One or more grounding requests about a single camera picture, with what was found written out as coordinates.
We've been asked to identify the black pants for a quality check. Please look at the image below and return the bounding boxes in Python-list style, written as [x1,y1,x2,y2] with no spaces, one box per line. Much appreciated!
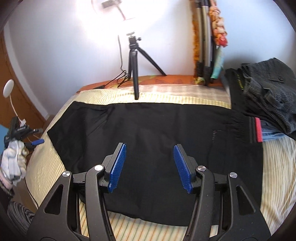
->
[47,102,263,226]

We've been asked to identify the striped sleeve forearm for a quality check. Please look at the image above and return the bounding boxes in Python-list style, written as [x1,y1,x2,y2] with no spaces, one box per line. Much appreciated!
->
[1,172,35,236]

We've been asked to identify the white gloved left hand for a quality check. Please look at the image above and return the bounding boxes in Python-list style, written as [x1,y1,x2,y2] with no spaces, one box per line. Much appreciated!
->
[1,140,28,190]

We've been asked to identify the yellow striped towel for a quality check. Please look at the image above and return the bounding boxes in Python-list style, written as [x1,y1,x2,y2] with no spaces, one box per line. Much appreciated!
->
[26,89,295,240]

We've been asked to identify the folded blue jeans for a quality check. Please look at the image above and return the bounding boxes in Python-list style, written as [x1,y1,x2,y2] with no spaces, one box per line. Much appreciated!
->
[261,120,286,142]

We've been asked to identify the black folded garment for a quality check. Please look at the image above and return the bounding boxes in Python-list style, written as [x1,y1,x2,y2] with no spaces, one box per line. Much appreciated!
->
[225,68,252,116]

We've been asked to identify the black mini tripod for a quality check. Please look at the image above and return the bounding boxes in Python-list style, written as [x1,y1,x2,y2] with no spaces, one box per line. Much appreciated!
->
[127,32,166,100]

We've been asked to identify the orange floral scarf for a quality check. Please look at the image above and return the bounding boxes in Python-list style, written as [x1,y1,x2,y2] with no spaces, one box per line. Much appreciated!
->
[208,1,228,80]

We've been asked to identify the folded silver tripod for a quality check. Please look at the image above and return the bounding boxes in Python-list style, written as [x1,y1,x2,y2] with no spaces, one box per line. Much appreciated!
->
[194,1,213,85]

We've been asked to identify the black power cable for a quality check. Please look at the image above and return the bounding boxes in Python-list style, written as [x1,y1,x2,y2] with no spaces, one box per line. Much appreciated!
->
[92,34,132,90]

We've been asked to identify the dark grey corduroy pants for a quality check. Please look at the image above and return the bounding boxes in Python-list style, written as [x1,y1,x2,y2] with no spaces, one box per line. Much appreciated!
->
[241,58,295,138]

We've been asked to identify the ring light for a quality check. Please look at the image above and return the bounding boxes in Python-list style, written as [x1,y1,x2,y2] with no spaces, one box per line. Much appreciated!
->
[72,1,172,44]

